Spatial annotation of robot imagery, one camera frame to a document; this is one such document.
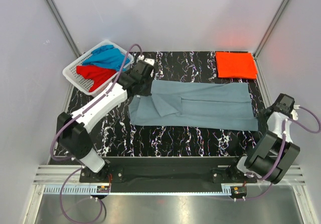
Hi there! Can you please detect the grey blue t shirt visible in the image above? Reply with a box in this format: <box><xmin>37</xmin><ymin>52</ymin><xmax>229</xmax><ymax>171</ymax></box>
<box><xmin>128</xmin><ymin>80</ymin><xmax>258</xmax><ymax>131</ymax></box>

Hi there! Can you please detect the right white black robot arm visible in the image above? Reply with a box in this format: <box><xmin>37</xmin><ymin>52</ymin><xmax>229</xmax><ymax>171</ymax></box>
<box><xmin>227</xmin><ymin>93</ymin><xmax>300</xmax><ymax>184</ymax></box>

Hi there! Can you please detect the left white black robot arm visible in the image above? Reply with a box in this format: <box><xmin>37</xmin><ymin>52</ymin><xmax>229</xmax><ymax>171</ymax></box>
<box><xmin>55</xmin><ymin>58</ymin><xmax>155</xmax><ymax>182</ymax></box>

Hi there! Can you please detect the red t shirt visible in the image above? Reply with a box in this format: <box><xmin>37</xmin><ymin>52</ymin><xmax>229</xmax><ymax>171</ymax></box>
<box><xmin>76</xmin><ymin>65</ymin><xmax>116</xmax><ymax>92</ymax></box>

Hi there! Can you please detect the black marble pattern mat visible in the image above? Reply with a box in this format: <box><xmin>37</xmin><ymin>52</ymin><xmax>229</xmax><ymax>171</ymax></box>
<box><xmin>90</xmin><ymin>51</ymin><xmax>263</xmax><ymax>157</ymax></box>

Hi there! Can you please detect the folded orange t shirt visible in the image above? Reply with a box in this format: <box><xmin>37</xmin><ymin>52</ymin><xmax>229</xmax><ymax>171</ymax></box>
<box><xmin>215</xmin><ymin>52</ymin><xmax>257</xmax><ymax>79</ymax></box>

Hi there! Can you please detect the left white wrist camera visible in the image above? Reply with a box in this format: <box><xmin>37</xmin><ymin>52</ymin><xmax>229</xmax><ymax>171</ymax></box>
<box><xmin>137</xmin><ymin>55</ymin><xmax>155</xmax><ymax>66</ymax></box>

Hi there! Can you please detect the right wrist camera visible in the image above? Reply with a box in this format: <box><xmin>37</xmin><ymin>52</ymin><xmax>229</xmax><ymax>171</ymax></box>
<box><xmin>290</xmin><ymin>105</ymin><xmax>300</xmax><ymax>121</ymax></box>

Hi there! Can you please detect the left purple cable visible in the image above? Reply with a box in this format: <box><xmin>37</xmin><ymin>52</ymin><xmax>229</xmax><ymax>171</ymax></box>
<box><xmin>49</xmin><ymin>43</ymin><xmax>145</xmax><ymax>222</ymax></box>

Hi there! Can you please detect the purple cable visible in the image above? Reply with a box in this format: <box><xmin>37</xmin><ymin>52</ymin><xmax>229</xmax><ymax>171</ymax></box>
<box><xmin>49</xmin><ymin>43</ymin><xmax>145</xmax><ymax>222</ymax></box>
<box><xmin>244</xmin><ymin>105</ymin><xmax>321</xmax><ymax>199</ymax></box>

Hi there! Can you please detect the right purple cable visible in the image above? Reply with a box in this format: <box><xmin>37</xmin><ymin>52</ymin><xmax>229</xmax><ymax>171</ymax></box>
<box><xmin>244</xmin><ymin>105</ymin><xmax>321</xmax><ymax>199</ymax></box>

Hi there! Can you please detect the aluminium frame rail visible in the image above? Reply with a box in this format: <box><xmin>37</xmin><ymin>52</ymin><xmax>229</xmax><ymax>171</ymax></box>
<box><xmin>32</xmin><ymin>165</ymin><xmax>306</xmax><ymax>197</ymax></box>

